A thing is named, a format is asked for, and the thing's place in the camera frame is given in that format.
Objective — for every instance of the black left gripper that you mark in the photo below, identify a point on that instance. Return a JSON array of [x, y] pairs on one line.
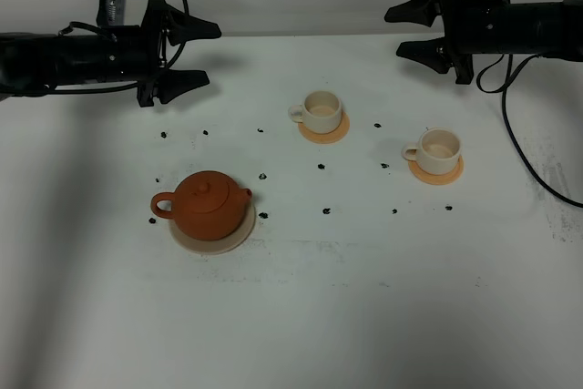
[[135, 55]]

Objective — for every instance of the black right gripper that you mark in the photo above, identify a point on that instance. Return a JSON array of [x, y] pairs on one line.
[[463, 21]]

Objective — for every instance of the brown clay teapot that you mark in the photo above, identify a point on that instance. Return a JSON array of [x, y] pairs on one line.
[[207, 205]]

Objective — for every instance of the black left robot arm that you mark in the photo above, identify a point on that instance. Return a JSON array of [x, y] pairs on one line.
[[35, 65]]

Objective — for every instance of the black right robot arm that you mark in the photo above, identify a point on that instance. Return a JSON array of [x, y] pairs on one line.
[[550, 29]]

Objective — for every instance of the beige round teapot coaster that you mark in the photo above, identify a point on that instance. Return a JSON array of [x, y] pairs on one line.
[[220, 246]]

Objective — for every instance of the white teacup on right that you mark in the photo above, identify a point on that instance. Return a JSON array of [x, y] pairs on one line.
[[436, 152]]

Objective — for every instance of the white teacup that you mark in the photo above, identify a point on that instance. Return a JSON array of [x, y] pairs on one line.
[[436, 152], [320, 112]]

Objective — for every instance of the white teacup near centre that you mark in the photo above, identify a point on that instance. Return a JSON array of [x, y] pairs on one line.
[[320, 112]]

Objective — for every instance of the orange coaster on right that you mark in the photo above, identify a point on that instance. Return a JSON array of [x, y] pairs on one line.
[[437, 180]]

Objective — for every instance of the orange coaster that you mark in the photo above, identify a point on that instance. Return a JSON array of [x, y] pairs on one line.
[[437, 180], [327, 138]]

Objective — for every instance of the orange coaster near centre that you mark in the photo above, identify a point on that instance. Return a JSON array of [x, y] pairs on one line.
[[327, 138]]

